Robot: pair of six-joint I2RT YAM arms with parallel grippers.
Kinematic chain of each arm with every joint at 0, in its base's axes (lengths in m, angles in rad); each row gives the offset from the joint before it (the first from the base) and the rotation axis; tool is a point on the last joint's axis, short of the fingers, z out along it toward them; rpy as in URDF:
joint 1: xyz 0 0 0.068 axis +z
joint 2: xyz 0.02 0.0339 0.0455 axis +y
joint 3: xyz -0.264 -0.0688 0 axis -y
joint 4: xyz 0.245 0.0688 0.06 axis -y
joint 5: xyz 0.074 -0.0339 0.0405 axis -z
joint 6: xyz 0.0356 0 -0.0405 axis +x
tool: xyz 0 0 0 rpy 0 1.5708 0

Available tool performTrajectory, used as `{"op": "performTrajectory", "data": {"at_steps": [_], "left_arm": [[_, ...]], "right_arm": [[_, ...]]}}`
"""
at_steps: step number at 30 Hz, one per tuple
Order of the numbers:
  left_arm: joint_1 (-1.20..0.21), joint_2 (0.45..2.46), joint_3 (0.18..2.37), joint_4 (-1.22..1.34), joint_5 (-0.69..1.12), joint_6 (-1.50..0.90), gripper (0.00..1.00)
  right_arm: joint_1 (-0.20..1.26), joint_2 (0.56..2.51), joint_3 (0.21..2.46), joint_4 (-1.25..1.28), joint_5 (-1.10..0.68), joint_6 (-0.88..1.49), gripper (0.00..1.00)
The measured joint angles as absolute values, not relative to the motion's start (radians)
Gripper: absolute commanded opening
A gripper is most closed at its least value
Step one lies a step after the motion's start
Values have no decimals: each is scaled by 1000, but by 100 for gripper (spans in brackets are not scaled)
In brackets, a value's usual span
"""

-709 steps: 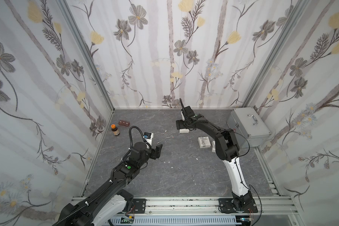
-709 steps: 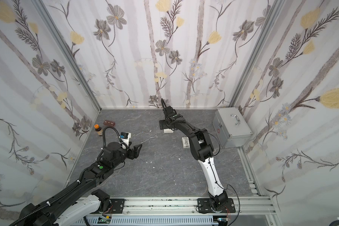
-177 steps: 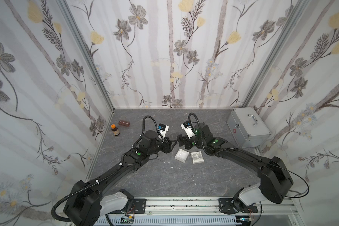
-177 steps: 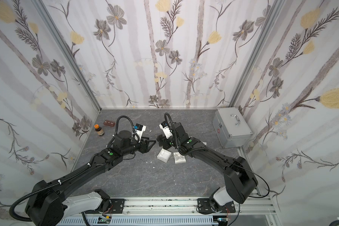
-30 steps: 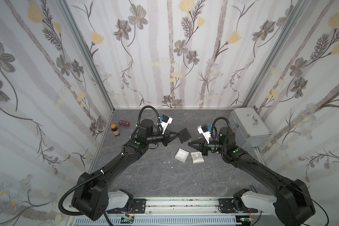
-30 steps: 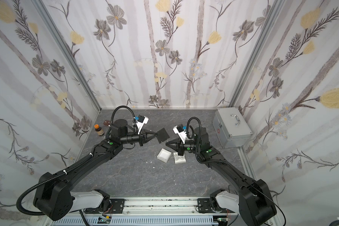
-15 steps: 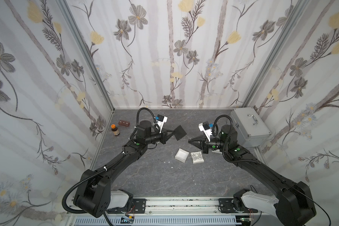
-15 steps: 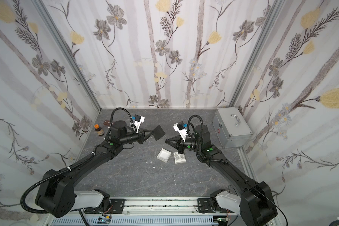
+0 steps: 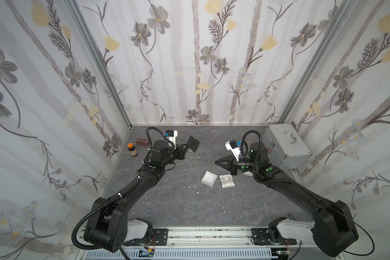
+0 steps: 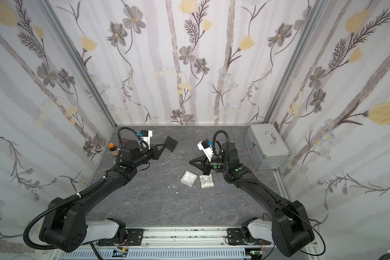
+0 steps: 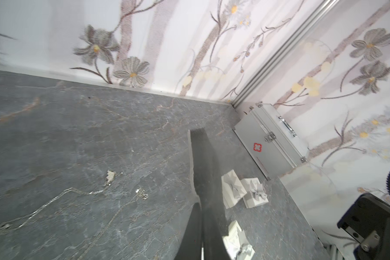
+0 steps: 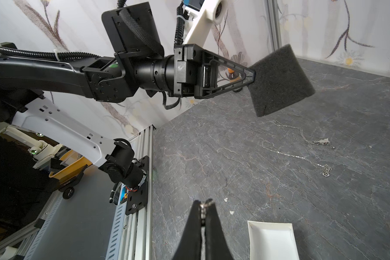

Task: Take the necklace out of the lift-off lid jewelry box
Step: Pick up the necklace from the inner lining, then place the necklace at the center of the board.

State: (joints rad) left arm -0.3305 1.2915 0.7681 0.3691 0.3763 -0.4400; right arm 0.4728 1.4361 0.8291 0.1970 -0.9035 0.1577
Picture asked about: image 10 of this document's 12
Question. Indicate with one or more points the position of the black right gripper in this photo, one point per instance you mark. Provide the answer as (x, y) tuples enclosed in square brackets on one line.
[(205, 164)]

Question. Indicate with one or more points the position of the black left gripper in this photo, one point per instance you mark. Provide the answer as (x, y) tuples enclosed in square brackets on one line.
[(156, 151)]

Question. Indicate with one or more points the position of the white bow gift box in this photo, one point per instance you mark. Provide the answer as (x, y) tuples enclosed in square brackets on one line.
[(206, 181)]

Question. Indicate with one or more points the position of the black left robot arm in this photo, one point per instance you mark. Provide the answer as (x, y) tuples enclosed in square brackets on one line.
[(63, 225)]

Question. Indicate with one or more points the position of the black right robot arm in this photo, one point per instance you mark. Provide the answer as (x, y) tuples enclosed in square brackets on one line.
[(289, 227)]

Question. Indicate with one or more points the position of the small brown block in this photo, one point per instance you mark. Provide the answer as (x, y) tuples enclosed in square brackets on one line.
[(124, 141)]

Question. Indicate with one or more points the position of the brown bottle orange cap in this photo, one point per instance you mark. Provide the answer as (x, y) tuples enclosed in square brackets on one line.
[(113, 149)]

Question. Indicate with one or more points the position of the silver aluminium first aid case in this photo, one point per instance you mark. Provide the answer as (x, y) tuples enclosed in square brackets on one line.
[(266, 148)]

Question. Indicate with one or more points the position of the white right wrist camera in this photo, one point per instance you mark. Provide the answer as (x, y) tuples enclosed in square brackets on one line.
[(206, 147)]

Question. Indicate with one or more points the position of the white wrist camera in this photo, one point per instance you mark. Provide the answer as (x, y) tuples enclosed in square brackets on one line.
[(206, 147), (145, 138)]

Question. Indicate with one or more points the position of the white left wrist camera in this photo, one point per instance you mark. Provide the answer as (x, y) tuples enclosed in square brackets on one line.
[(145, 138)]

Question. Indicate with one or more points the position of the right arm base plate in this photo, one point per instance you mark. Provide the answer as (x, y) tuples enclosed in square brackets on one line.
[(241, 236)]

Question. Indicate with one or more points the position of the aluminium mounting rail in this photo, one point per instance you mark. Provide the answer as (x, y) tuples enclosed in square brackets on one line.
[(156, 236)]

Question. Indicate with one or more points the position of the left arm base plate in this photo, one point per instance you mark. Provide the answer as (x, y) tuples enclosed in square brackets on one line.
[(123, 238)]

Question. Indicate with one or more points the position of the white slotted cable duct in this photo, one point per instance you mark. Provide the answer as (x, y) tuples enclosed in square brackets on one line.
[(175, 254)]

